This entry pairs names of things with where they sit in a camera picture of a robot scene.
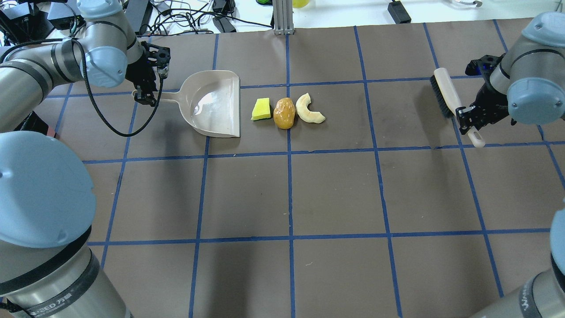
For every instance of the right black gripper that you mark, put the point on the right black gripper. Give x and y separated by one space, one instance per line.
491 102

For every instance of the beige hand brush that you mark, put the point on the beige hand brush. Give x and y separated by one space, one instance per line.
451 107

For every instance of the orange yellow toy potato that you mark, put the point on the orange yellow toy potato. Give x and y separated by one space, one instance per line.
284 113

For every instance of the beige plastic dustpan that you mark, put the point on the beige plastic dustpan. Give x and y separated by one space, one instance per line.
209 101

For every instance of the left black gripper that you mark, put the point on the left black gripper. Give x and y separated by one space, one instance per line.
140 74

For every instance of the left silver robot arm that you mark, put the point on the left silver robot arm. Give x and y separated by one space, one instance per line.
47 199

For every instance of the black power adapter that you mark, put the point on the black power adapter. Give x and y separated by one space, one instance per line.
398 12

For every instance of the cream curved bread piece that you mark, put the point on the cream curved bread piece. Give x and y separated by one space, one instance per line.
307 115

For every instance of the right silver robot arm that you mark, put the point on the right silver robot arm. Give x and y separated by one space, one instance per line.
527 85

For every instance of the aluminium frame post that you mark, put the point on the aluminium frame post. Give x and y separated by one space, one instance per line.
283 17

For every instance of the yellow green sponge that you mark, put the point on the yellow green sponge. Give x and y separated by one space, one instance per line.
261 109

